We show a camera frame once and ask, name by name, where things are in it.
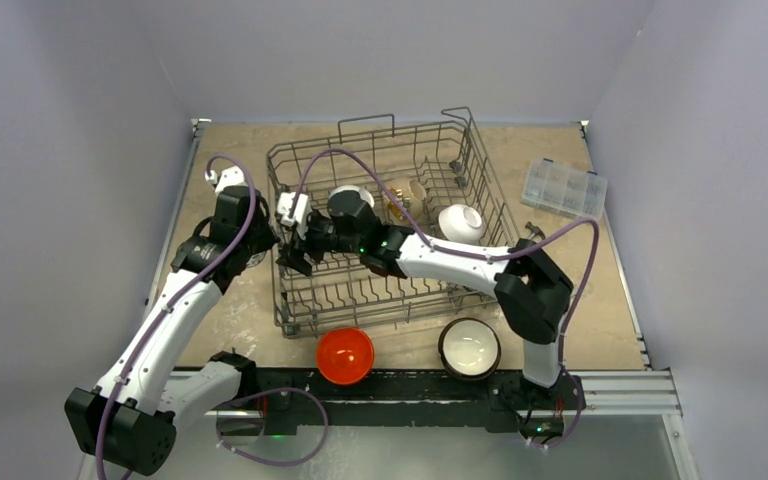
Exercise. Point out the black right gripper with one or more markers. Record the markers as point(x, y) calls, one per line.
point(302, 241)

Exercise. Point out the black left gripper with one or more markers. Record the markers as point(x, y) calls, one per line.
point(268, 240)

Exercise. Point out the plain white bowl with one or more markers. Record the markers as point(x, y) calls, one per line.
point(363, 193)

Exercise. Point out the orange bowl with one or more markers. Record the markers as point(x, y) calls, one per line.
point(345, 356)

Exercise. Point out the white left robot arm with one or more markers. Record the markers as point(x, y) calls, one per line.
point(131, 417)

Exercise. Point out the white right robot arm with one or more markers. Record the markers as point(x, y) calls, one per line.
point(533, 292)

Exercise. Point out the black bowl white inside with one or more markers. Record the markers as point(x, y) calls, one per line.
point(469, 349)

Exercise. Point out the clear plastic organizer box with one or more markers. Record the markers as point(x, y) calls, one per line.
point(560, 189)

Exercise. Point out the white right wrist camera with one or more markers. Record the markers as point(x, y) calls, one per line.
point(292, 212)

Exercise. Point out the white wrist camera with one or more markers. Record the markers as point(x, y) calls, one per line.
point(292, 212)
point(230, 177)

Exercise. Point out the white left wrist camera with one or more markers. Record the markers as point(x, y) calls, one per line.
point(230, 177)

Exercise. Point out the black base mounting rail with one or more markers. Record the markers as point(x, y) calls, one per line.
point(501, 403)

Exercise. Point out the black handled hammer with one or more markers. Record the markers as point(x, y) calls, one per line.
point(534, 233)

